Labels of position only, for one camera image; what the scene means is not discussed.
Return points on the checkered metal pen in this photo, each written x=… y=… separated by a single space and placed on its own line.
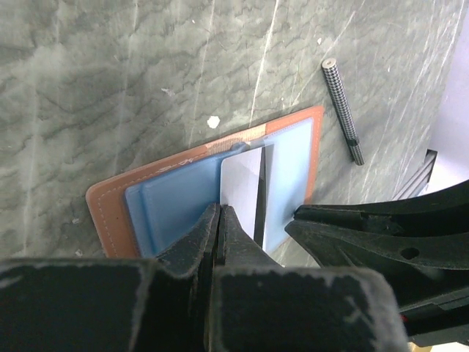
x=342 y=108

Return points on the aluminium frame rail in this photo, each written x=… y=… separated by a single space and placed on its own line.
x=420 y=179

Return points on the brown leather card holder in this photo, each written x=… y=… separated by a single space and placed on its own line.
x=142 y=212

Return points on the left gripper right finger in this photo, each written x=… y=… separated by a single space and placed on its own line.
x=235 y=247

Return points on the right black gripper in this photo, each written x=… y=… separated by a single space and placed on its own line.
x=427 y=232

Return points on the white credit card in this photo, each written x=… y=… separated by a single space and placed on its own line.
x=245 y=179

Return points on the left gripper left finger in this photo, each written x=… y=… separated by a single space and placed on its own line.
x=193 y=254

